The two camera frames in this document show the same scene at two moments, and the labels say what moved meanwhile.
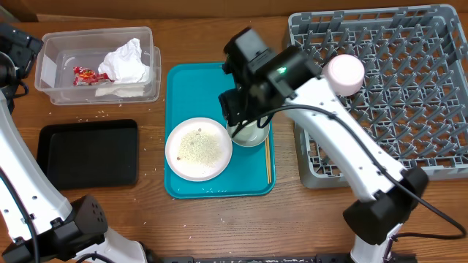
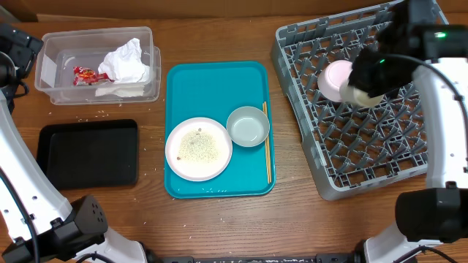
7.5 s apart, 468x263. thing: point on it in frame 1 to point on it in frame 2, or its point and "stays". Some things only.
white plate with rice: x=199 y=149 stays
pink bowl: x=346 y=74 stays
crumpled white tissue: x=126 y=66 stays
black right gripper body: x=245 y=108 to x=383 y=75
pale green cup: x=251 y=133 to x=357 y=96
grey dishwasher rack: x=414 y=96 stays
